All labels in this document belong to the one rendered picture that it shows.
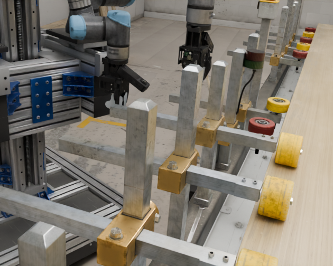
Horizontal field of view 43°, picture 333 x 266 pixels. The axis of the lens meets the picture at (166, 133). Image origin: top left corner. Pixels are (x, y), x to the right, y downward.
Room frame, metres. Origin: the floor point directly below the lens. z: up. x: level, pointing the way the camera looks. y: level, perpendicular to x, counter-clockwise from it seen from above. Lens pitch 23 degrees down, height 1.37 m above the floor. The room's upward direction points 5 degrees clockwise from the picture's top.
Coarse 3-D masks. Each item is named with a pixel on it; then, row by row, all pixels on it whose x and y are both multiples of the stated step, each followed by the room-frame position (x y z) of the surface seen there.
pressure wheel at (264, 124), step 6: (252, 120) 1.23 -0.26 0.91; (258, 120) 1.24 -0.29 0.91; (264, 120) 1.25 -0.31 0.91; (270, 120) 1.24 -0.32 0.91; (252, 126) 1.21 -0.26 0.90; (258, 126) 1.19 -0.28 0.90; (264, 126) 1.19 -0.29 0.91; (270, 126) 1.20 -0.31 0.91; (258, 132) 1.19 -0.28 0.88; (264, 132) 1.19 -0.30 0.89; (270, 132) 1.20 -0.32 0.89; (258, 150) 1.22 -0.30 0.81
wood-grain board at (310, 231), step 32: (320, 32) 3.20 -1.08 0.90; (320, 64) 2.13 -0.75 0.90; (320, 96) 1.57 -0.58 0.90; (288, 128) 1.20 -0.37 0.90; (320, 128) 1.23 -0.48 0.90; (320, 160) 0.99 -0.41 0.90; (320, 192) 0.83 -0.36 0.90; (256, 224) 0.68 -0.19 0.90; (288, 224) 0.69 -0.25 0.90; (320, 224) 0.70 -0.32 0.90; (288, 256) 0.60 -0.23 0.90; (320, 256) 0.60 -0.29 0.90
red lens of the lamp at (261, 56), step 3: (246, 51) 1.28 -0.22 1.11; (246, 54) 1.27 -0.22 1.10; (249, 54) 1.26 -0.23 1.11; (252, 54) 1.26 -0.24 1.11; (255, 54) 1.26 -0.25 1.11; (258, 54) 1.26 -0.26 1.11; (261, 54) 1.26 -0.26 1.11; (264, 54) 1.27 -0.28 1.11; (246, 57) 1.27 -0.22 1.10; (249, 57) 1.26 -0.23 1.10; (252, 57) 1.26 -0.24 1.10; (255, 57) 1.26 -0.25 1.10; (258, 57) 1.26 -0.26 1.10; (261, 57) 1.26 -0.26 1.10; (264, 57) 1.28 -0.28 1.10; (255, 60) 1.26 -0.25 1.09; (258, 60) 1.26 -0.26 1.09; (261, 60) 1.26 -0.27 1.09
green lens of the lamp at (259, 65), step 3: (246, 60) 1.27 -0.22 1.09; (246, 63) 1.27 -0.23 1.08; (249, 63) 1.26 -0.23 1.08; (252, 63) 1.26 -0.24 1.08; (255, 63) 1.26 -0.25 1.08; (258, 63) 1.26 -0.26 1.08; (261, 63) 1.26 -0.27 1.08; (246, 66) 1.27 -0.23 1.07; (249, 66) 1.26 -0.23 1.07; (252, 66) 1.26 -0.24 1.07; (255, 66) 1.26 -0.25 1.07; (258, 66) 1.26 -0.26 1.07; (261, 66) 1.26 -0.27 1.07
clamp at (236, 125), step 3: (237, 120) 1.31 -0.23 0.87; (228, 123) 1.28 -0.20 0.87; (231, 123) 1.28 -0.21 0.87; (234, 123) 1.28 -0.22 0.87; (237, 123) 1.31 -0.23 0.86; (228, 126) 1.26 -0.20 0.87; (231, 126) 1.26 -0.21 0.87; (234, 126) 1.26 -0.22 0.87; (237, 126) 1.32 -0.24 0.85; (219, 141) 1.22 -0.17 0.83; (222, 141) 1.22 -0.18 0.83; (219, 144) 1.22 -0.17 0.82; (222, 144) 1.21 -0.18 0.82; (225, 144) 1.21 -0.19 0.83; (228, 144) 1.21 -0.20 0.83
